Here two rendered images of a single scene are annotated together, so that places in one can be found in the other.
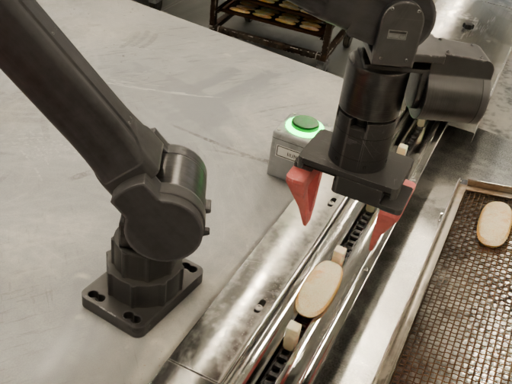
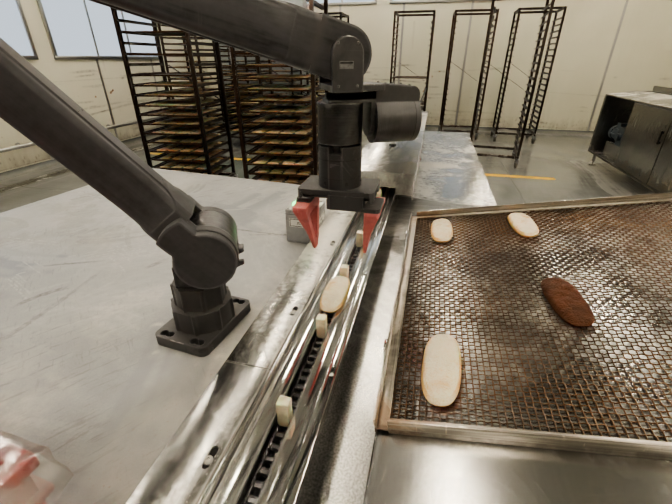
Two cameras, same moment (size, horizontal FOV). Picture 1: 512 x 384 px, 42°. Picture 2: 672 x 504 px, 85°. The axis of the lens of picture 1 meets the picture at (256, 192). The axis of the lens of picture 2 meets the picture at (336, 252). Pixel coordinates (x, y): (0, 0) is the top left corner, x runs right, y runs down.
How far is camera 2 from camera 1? 0.21 m
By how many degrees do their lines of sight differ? 10
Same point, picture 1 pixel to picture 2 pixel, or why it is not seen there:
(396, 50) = (348, 78)
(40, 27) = (64, 104)
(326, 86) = not seen: hidden behind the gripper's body
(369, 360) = (381, 333)
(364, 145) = (342, 165)
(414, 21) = (357, 51)
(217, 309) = (261, 319)
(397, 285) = (388, 285)
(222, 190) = (258, 255)
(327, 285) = (340, 289)
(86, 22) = not seen: hidden behind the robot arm
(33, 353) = (115, 386)
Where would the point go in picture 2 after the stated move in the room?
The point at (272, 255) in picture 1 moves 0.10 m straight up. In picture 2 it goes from (297, 279) to (294, 221)
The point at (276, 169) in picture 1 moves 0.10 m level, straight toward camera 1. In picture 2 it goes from (292, 236) to (292, 258)
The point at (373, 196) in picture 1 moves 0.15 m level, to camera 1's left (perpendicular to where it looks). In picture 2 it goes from (357, 203) to (237, 208)
